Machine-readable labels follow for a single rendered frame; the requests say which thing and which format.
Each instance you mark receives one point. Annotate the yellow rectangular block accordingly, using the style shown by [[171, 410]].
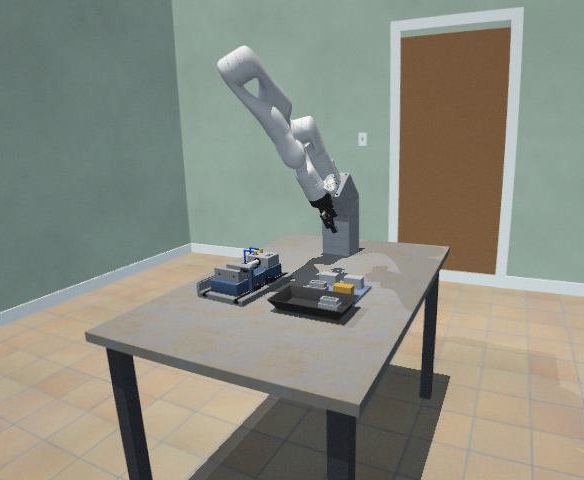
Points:
[[343, 288]]

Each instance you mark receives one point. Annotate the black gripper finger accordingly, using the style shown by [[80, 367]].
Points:
[[332, 209], [326, 218]]

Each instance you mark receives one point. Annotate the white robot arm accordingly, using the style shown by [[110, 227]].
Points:
[[240, 67]]

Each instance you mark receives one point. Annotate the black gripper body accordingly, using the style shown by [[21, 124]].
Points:
[[322, 203]]

